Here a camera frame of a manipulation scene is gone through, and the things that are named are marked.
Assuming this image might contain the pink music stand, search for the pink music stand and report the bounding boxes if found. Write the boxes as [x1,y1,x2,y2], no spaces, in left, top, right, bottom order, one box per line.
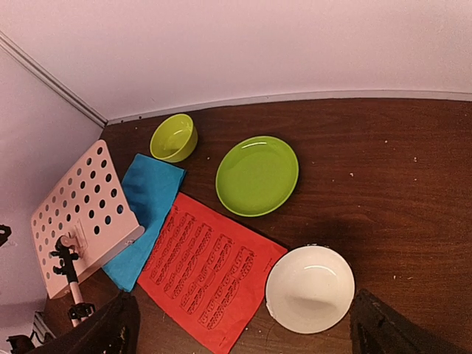
[30,139,146,329]

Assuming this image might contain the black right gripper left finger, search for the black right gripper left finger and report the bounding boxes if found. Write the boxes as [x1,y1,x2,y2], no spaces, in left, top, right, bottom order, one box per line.
[41,292,140,353]

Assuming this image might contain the blue cloth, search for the blue cloth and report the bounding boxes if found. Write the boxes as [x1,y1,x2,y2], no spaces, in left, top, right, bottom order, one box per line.
[103,153,186,292]

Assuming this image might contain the white bowl dark outside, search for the white bowl dark outside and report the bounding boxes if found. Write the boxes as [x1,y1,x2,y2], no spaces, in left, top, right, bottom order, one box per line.
[265,244,355,334]

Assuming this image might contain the small green bowl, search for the small green bowl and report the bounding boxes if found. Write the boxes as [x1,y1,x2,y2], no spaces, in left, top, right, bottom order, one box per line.
[150,114,198,163]

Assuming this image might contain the green plate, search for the green plate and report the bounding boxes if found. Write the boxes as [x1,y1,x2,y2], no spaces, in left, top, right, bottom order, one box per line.
[215,136,299,218]

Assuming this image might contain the red sheet music mat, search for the red sheet music mat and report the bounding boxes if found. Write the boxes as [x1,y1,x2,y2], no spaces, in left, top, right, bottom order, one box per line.
[138,193,287,353]

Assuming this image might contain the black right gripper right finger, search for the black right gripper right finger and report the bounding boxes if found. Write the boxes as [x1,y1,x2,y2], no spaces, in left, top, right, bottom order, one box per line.
[350,289,461,353]

